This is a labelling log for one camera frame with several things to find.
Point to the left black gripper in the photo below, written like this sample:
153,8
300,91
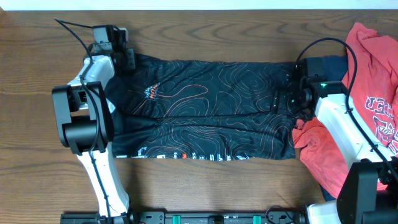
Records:
131,56

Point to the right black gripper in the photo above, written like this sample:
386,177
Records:
279,102

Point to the black orange-patterned jersey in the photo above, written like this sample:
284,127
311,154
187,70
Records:
191,109

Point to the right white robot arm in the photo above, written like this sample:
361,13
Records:
369,193

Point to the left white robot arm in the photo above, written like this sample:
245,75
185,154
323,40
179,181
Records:
85,126

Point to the navy blue cloth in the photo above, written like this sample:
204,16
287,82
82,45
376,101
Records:
334,168

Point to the red printed t-shirt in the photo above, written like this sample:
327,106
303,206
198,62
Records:
373,71

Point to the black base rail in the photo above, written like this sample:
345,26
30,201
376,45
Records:
275,214

